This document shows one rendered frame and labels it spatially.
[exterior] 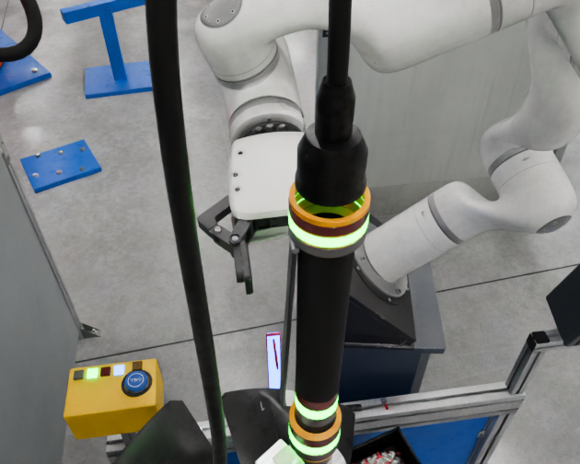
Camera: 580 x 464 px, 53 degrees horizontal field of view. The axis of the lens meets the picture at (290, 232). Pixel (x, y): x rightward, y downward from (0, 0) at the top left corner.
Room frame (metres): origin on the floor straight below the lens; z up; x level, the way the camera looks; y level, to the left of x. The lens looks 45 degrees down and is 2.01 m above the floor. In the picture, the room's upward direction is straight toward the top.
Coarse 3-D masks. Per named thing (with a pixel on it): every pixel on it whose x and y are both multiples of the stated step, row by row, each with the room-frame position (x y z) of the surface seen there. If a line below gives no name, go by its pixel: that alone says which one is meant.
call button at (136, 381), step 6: (132, 372) 0.57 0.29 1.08; (138, 372) 0.57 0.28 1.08; (144, 372) 0.57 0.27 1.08; (126, 378) 0.55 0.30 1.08; (132, 378) 0.55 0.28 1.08; (138, 378) 0.55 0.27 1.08; (144, 378) 0.55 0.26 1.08; (126, 384) 0.54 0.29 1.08; (132, 384) 0.54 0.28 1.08; (138, 384) 0.54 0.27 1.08; (144, 384) 0.54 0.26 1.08; (132, 390) 0.53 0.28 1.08; (138, 390) 0.53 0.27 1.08
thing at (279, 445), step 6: (276, 444) 0.22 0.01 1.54; (282, 444) 0.22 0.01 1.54; (270, 450) 0.21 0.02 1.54; (276, 450) 0.21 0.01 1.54; (336, 450) 0.25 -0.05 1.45; (264, 456) 0.21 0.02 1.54; (270, 456) 0.21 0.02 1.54; (336, 456) 0.25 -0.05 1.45; (258, 462) 0.20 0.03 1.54; (264, 462) 0.20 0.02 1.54; (270, 462) 0.20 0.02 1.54; (294, 462) 0.20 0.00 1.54; (300, 462) 0.20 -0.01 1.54; (336, 462) 0.24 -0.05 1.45; (342, 462) 0.24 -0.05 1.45
